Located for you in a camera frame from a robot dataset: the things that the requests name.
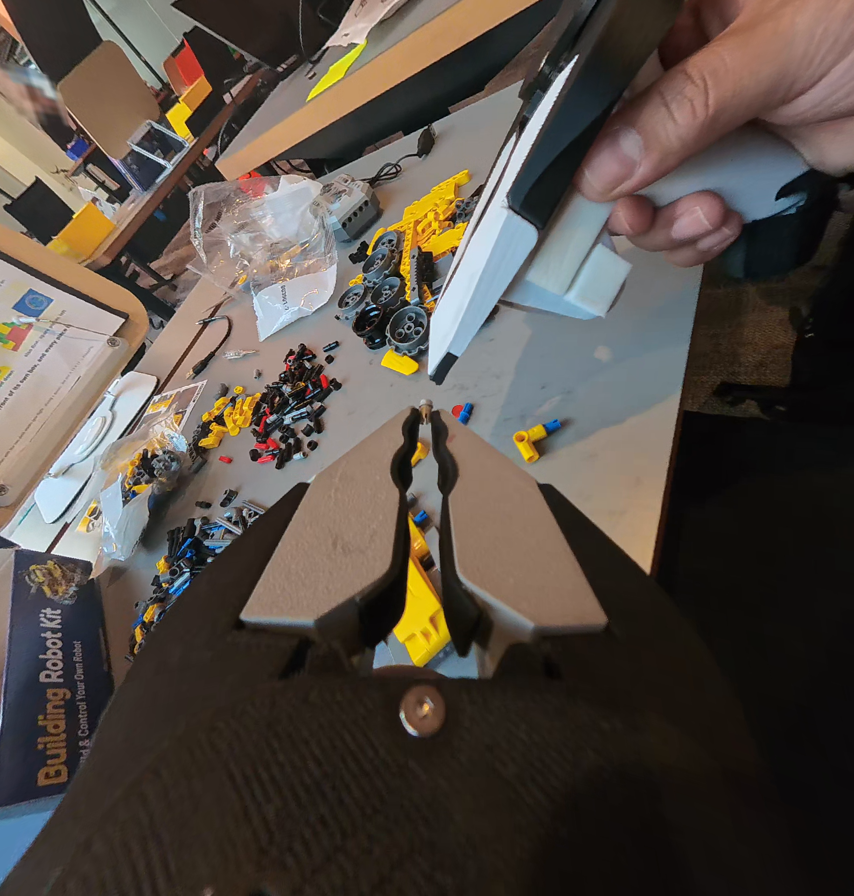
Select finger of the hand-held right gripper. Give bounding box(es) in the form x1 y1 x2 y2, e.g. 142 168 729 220
427 56 634 386
433 132 524 317

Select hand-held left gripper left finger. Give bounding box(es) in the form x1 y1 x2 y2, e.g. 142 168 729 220
239 407 422 655

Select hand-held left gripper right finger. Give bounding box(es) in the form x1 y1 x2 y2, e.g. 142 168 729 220
430 409 608 680

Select grey desk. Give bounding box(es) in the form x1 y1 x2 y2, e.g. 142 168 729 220
49 80 704 673

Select person's right hand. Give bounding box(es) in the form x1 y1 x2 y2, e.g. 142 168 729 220
577 0 854 269

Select yellow beam chassis assembly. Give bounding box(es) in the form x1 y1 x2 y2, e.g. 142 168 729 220
357 170 475 309

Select yellow and grey brick assembly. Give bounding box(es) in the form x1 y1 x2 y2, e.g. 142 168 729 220
392 514 447 668

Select black wheel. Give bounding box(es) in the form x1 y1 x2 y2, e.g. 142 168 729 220
350 304 393 350

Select grey battery box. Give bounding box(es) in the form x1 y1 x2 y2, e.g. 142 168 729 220
311 174 385 243

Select pile of blue grey pieces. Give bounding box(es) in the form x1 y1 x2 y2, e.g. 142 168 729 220
125 490 268 662

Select pile of black red pieces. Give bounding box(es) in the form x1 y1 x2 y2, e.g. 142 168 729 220
248 341 345 471

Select pile of yellow pieces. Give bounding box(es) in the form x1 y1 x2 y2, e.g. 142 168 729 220
195 384 265 450

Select neon yellow paper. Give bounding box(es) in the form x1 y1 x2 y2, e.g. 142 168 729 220
306 40 369 103

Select plastic bag of pieces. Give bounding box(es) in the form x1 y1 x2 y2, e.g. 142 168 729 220
93 429 191 562

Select empty clear plastic bag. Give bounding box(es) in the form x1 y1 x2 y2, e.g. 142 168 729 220
188 175 341 344

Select white printed bag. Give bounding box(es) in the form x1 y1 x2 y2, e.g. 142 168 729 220
328 0 408 48

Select black power plug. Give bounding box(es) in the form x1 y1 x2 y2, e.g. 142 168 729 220
185 315 233 380

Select white oval tray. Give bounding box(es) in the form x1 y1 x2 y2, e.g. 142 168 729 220
34 371 159 525

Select tan side table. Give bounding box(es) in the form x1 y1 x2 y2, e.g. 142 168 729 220
0 213 153 534

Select blue robot kit box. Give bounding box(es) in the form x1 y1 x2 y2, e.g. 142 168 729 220
0 548 118 835

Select orange and yellow bins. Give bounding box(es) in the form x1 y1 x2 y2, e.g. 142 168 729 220
162 38 215 138

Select clear acrylic box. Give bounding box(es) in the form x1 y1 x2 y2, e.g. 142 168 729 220
108 120 192 192

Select black bag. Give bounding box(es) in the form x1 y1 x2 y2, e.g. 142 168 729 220
714 206 854 421

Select white paper document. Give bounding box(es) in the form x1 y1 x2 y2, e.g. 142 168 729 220
0 241 129 492

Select brown chair back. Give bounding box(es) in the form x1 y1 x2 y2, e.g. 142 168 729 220
56 40 162 161

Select yellow storage bin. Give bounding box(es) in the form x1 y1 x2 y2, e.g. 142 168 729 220
48 202 117 265

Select black cable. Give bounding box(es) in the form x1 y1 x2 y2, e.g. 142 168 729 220
366 124 440 188

